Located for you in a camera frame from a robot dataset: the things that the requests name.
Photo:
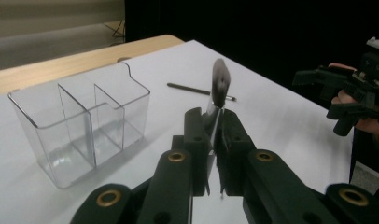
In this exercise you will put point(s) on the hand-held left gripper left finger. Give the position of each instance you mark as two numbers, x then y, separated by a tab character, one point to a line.
195	140

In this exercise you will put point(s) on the black pen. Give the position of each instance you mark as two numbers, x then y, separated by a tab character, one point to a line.
190	89

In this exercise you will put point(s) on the black curtain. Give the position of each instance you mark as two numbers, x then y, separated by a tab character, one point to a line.
271	31

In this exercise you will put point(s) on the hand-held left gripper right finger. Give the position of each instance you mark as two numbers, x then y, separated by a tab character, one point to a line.
237	140

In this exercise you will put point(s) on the clear plastic divided organizer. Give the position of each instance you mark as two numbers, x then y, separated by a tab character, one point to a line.
69	146

